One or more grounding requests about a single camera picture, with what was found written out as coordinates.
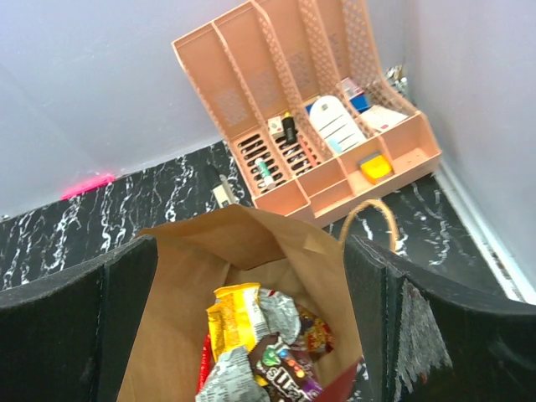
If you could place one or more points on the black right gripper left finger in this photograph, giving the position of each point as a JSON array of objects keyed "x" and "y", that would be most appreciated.
[{"x": 69, "y": 336}]

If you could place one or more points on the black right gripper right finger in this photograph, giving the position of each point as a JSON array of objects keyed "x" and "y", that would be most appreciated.
[{"x": 428, "y": 338}]

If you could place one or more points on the brown M&M's packet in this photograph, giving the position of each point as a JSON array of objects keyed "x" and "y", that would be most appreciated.
[{"x": 287, "y": 373}]

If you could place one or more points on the red brown paper bag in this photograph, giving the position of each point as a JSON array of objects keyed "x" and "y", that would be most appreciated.
[{"x": 227, "y": 247}]

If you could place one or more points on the silver snack wrapper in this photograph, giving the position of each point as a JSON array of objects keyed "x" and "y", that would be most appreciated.
[
  {"x": 280, "y": 314},
  {"x": 232, "y": 380}
]

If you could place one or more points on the yellow snack packet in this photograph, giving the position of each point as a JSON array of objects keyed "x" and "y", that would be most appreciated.
[{"x": 235, "y": 319}]

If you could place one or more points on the red snack packet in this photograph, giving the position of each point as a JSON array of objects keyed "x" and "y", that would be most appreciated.
[{"x": 205, "y": 364}]

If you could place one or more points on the yellow sticky note pad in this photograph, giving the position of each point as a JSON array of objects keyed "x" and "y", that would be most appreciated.
[{"x": 375, "y": 168}]

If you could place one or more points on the beige black stapler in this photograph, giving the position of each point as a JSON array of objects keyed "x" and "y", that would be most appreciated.
[{"x": 219, "y": 186}]

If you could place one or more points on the green white tube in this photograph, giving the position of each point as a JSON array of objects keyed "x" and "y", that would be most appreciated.
[{"x": 265, "y": 174}]

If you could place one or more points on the white blue product card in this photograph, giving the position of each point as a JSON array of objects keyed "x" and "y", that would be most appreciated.
[{"x": 334, "y": 124}]

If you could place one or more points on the peach plastic file organizer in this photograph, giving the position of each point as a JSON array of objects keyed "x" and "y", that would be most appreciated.
[{"x": 297, "y": 92}]

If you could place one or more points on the black yellow marker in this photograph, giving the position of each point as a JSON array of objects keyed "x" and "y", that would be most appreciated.
[{"x": 289, "y": 128}]

